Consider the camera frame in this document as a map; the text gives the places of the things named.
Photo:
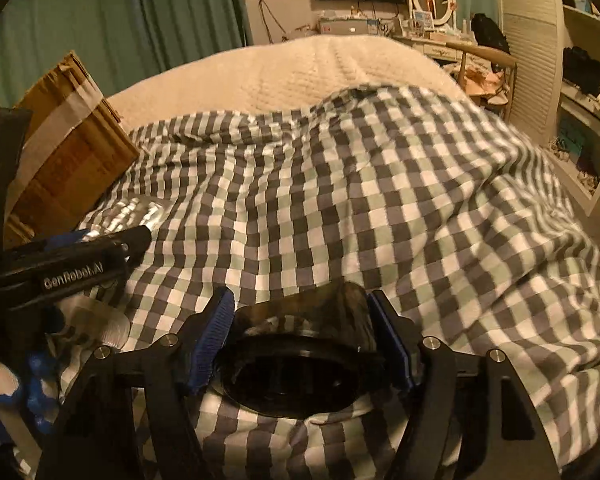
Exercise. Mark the white louvred wardrobe door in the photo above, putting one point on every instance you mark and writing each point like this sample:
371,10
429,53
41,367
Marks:
530,60

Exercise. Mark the silver blister pack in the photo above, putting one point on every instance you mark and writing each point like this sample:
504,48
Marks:
130,212

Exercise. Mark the person's left hand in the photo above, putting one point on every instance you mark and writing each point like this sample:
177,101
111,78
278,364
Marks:
39,385

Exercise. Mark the silver mini fridge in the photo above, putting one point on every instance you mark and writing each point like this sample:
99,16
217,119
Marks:
347,26

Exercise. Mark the pink clothes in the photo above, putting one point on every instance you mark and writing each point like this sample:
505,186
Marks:
485,85

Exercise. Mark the wooden chair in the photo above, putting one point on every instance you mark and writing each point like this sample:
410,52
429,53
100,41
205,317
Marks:
500,57

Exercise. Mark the brown cardboard box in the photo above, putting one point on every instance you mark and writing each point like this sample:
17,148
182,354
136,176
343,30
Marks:
70,160

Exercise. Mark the white quilted blanket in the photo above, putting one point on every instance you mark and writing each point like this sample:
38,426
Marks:
280,75

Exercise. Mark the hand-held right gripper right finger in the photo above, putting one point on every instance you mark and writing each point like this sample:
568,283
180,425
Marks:
392,340

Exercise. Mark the black shelf bag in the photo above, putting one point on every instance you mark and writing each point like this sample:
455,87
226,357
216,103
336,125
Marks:
582,70

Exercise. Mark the white vanity table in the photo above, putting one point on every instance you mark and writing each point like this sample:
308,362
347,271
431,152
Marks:
430,42

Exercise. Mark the grey checked cloth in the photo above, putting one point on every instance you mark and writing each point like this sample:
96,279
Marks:
380,210

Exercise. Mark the white open shelf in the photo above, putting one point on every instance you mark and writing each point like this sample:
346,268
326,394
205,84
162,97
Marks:
587,135

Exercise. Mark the black transparent cup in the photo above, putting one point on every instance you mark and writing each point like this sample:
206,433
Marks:
290,385

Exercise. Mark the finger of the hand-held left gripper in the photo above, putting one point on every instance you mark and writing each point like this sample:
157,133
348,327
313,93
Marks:
67,241
130,242

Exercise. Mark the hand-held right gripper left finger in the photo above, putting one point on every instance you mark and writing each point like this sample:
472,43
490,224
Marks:
214,340

